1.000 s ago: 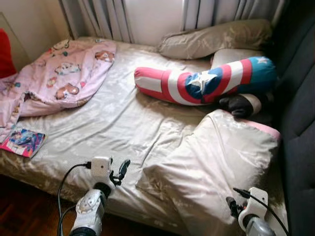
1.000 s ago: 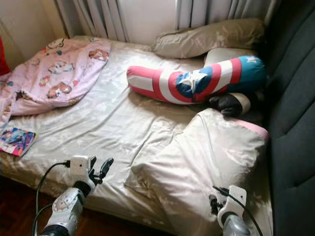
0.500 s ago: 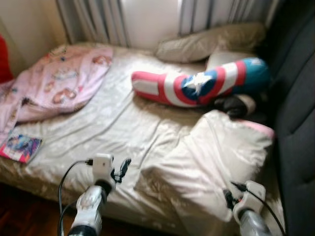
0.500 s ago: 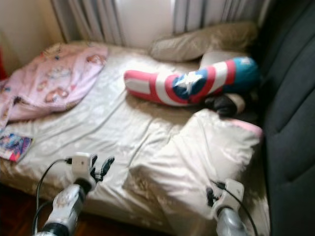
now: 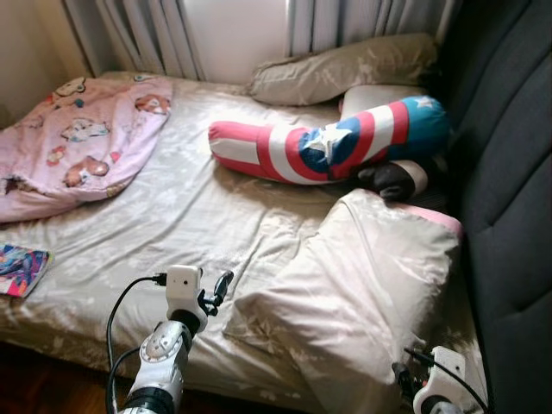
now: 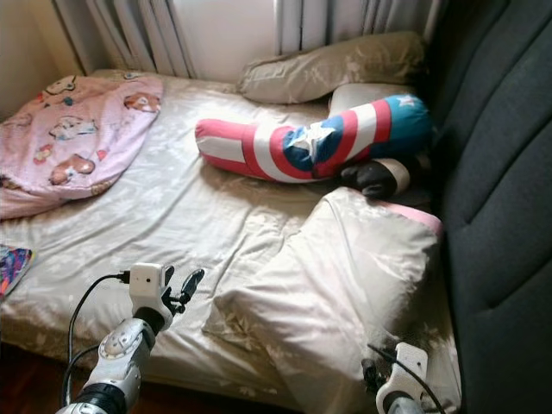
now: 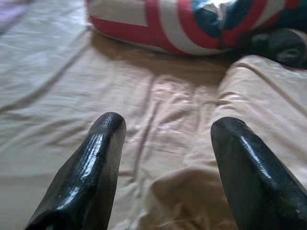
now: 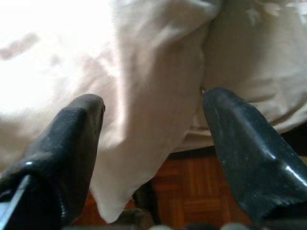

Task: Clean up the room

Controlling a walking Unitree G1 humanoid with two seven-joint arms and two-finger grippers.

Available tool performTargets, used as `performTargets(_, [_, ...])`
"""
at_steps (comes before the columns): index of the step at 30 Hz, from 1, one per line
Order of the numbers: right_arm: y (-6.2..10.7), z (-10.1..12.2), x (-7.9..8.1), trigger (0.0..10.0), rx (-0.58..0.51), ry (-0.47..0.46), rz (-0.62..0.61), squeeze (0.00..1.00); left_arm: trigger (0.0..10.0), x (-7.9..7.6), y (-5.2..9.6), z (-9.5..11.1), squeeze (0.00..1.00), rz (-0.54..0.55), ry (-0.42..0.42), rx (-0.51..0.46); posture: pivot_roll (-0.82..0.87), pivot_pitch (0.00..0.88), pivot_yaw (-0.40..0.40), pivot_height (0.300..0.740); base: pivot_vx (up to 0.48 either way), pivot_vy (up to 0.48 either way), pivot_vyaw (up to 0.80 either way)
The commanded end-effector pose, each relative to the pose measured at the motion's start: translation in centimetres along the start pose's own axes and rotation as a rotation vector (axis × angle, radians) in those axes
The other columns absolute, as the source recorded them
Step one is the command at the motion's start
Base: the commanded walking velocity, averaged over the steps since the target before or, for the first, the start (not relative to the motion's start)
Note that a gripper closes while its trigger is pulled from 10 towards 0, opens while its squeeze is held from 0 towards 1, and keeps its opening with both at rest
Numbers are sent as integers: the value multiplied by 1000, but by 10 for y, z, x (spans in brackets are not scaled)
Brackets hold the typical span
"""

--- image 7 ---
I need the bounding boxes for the beige floral pillow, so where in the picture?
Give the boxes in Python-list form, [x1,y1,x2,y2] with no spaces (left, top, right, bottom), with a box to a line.
[151,54,307,230]

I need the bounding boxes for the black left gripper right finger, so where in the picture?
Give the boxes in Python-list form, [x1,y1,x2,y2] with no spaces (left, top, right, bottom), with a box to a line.
[210,116,307,230]

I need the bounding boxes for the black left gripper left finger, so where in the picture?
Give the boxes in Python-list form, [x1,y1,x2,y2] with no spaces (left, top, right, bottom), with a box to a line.
[24,112,127,230]

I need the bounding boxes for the beige floral bed sheet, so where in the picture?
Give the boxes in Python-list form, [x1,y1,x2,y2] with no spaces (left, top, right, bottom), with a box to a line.
[0,0,307,230]

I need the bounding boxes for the red white striped bolster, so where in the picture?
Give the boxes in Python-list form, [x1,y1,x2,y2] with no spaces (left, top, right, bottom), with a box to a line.
[85,0,307,56]

